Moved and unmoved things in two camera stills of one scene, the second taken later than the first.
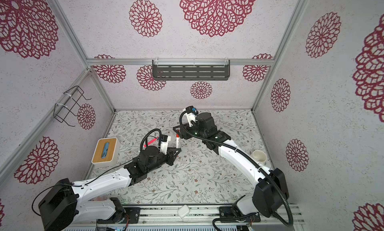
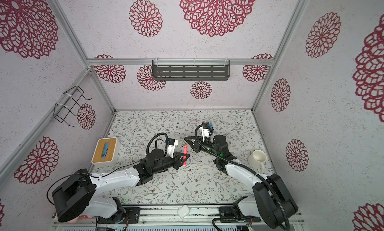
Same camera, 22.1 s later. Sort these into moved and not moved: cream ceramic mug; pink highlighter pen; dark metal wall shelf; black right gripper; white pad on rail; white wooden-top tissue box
Moved: pink highlighter pen; black right gripper
Not moved: cream ceramic mug; white pad on rail; dark metal wall shelf; white wooden-top tissue box
